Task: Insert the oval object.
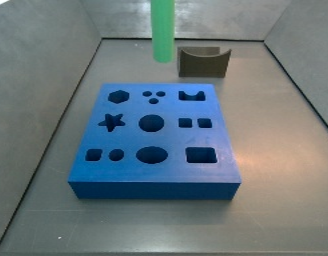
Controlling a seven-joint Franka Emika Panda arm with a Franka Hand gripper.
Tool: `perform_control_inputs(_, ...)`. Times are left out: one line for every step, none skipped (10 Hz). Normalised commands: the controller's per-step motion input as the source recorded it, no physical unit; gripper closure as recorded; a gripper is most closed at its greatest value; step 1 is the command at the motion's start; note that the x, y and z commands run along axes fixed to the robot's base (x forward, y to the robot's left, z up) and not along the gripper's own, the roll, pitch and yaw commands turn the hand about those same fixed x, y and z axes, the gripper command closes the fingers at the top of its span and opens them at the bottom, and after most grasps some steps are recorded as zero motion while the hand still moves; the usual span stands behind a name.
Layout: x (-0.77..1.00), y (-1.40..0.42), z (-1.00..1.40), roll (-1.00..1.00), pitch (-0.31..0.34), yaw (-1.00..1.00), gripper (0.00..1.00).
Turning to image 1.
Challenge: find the blue shape-sorting block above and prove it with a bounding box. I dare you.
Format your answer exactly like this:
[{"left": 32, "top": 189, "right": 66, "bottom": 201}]
[{"left": 68, "top": 83, "right": 241, "bottom": 200}]

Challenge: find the green oval peg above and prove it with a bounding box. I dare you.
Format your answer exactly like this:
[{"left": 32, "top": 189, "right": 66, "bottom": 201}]
[{"left": 151, "top": 0, "right": 175, "bottom": 63}]

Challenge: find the dark grey curved holder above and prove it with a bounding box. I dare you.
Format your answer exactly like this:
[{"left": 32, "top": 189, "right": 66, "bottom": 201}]
[{"left": 177, "top": 46, "right": 232, "bottom": 78}]

